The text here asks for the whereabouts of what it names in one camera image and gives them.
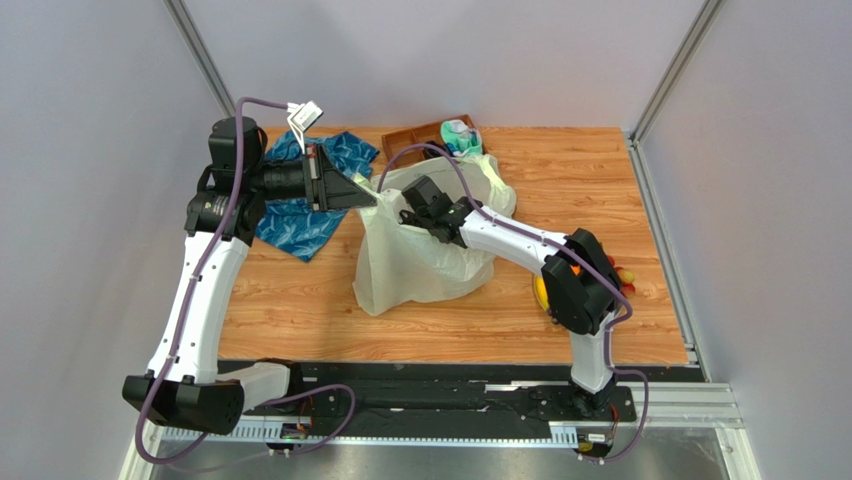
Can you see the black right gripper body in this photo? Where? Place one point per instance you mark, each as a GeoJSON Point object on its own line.
{"type": "Point", "coordinates": [430, 217]}

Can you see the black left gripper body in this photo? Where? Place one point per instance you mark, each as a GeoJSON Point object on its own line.
{"type": "Point", "coordinates": [313, 176]}

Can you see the translucent white plastic bag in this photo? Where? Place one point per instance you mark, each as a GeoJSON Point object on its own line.
{"type": "Point", "coordinates": [399, 263]}

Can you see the fake yellow banana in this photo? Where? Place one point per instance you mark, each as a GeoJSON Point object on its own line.
{"type": "Point", "coordinates": [540, 293]}

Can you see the fake red lychee bunch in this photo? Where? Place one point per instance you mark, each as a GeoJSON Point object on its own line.
{"type": "Point", "coordinates": [626, 278]}

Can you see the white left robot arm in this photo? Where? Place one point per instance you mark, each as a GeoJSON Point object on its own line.
{"type": "Point", "coordinates": [181, 386]}

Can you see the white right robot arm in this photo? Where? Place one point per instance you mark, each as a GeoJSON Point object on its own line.
{"type": "Point", "coordinates": [579, 280]}

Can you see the teal white sock upper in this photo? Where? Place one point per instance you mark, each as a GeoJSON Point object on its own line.
{"type": "Point", "coordinates": [460, 139]}

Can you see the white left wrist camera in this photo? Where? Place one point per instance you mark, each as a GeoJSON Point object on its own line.
{"type": "Point", "coordinates": [301, 117]}

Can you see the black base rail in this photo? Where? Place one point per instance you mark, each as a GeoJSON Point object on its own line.
{"type": "Point", "coordinates": [469, 401]}

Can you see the grey aluminium frame post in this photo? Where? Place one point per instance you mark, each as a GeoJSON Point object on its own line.
{"type": "Point", "coordinates": [193, 39]}

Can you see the right aluminium frame post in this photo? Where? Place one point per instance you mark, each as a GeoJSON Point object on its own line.
{"type": "Point", "coordinates": [697, 31]}

